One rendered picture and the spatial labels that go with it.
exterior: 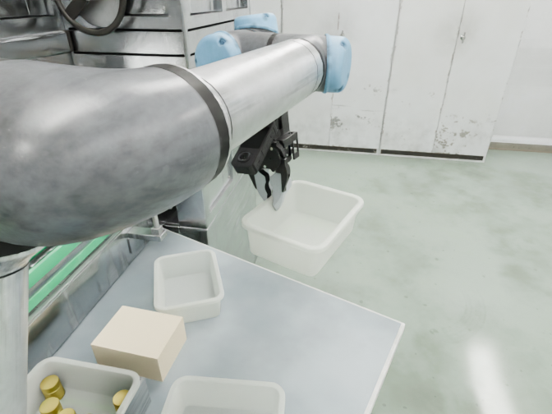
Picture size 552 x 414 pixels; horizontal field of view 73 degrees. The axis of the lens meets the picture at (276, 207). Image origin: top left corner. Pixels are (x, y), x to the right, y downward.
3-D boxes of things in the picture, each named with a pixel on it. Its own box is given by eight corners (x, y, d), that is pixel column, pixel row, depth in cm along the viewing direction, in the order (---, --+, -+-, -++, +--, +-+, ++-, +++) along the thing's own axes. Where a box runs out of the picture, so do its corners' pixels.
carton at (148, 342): (128, 327, 95) (122, 305, 92) (186, 338, 92) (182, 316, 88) (98, 366, 85) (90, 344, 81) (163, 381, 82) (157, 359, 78)
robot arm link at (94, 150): (51, 106, 13) (358, 17, 52) (-123, 80, 17) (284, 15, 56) (120, 333, 19) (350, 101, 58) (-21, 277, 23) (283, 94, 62)
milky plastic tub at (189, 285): (216, 269, 117) (213, 247, 113) (227, 323, 98) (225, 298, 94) (158, 279, 113) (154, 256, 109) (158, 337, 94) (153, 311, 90)
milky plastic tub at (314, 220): (362, 232, 82) (368, 197, 77) (316, 292, 65) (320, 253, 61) (293, 209, 90) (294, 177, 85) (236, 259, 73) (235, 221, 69)
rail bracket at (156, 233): (133, 244, 121) (118, 181, 110) (182, 250, 118) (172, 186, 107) (125, 253, 117) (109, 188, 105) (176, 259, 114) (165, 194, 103)
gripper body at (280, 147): (301, 159, 78) (296, 100, 72) (281, 174, 71) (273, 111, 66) (269, 157, 81) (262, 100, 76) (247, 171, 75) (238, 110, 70)
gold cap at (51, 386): (44, 406, 75) (38, 392, 73) (47, 391, 78) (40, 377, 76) (64, 400, 76) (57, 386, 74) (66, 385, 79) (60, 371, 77)
